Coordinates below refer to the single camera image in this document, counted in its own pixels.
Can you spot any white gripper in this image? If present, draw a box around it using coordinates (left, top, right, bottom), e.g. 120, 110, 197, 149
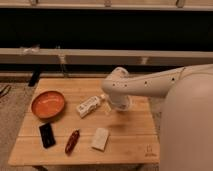
108, 94, 131, 111

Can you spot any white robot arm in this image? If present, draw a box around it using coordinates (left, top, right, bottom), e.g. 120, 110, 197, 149
102, 64, 213, 171

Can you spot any orange ceramic bowl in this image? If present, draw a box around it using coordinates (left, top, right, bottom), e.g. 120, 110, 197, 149
31, 91, 65, 119

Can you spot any white plastic bottle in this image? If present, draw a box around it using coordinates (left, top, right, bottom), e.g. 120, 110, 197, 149
76, 94, 105, 118

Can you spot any white sponge block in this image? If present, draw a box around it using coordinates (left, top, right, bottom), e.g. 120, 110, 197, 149
91, 128, 109, 151

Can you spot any dark red chili pepper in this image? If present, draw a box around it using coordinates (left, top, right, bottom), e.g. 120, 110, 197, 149
65, 130, 80, 155

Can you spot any black rectangular block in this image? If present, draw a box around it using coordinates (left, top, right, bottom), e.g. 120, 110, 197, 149
39, 123, 56, 148

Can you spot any black table leg post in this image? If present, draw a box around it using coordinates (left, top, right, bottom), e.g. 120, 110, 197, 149
28, 67, 41, 87

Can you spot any black cables left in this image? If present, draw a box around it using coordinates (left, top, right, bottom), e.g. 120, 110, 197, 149
0, 83, 12, 99

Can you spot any grey metal rail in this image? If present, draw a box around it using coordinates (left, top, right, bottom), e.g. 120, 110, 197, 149
0, 48, 213, 66

